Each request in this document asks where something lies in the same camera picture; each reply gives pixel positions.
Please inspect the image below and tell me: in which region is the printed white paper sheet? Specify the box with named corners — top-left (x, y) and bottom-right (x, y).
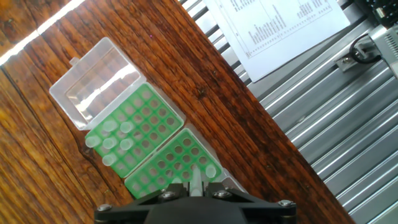
top-left (201, 0), bottom-right (351, 83)

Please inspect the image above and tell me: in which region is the aluminium camera bracket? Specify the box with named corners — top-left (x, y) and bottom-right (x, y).
top-left (335, 43), bottom-right (384, 73)

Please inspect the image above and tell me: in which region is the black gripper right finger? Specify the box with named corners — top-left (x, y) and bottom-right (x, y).
top-left (205, 182), bottom-right (297, 224)

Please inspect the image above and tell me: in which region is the clear box with green rack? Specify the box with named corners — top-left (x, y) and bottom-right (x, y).
top-left (49, 37), bottom-right (187, 179)
top-left (124, 123), bottom-right (248, 200)

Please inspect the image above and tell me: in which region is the brown wooden board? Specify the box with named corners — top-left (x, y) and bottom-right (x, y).
top-left (0, 0), bottom-right (355, 224)

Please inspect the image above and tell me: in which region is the black keyboard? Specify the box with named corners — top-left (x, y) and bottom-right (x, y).
top-left (354, 0), bottom-right (398, 29)

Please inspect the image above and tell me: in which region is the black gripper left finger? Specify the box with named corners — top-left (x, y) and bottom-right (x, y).
top-left (95, 183), bottom-right (190, 224)

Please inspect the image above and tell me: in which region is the black camera stand cable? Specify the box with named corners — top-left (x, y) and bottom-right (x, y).
top-left (348, 32), bottom-right (382, 65)

